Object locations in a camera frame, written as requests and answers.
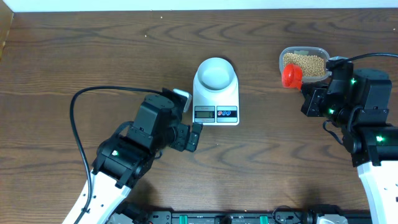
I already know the red plastic measuring scoop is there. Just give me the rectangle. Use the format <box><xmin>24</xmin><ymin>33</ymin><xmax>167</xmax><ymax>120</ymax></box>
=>
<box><xmin>282</xmin><ymin>63</ymin><xmax>303</xmax><ymax>90</ymax></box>

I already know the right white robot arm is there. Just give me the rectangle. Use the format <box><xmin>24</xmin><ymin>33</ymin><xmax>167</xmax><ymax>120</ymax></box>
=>
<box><xmin>301</xmin><ymin>69</ymin><xmax>397</xmax><ymax>223</ymax></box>

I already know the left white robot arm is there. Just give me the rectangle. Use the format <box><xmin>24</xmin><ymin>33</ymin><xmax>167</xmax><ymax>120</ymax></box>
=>
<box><xmin>64</xmin><ymin>89</ymin><xmax>203</xmax><ymax>223</ymax></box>

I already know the white digital kitchen scale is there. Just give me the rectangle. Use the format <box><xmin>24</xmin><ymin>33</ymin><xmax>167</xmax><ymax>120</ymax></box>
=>
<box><xmin>192</xmin><ymin>74</ymin><xmax>240</xmax><ymax>126</ymax></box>

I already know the white round bowl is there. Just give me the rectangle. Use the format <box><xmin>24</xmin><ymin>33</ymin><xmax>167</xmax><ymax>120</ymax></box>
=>
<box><xmin>197</xmin><ymin>57</ymin><xmax>236</xmax><ymax>91</ymax></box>

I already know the clear plastic soybean container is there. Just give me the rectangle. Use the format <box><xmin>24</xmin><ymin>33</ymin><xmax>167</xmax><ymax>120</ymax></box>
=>
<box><xmin>279</xmin><ymin>47</ymin><xmax>331</xmax><ymax>83</ymax></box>

